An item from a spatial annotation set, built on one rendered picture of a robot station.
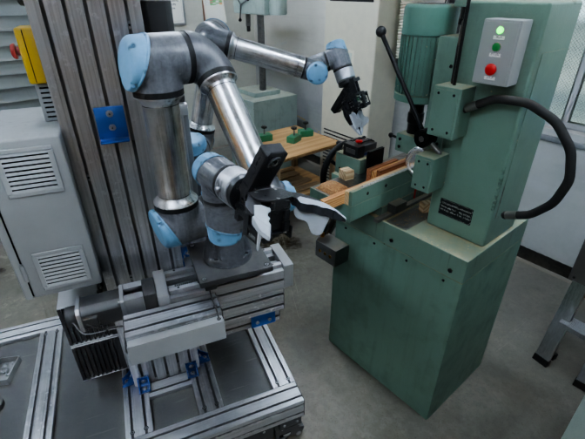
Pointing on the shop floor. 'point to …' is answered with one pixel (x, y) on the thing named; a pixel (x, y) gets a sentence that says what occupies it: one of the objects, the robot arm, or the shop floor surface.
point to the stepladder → (569, 305)
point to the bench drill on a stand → (265, 98)
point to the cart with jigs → (316, 142)
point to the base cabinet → (413, 318)
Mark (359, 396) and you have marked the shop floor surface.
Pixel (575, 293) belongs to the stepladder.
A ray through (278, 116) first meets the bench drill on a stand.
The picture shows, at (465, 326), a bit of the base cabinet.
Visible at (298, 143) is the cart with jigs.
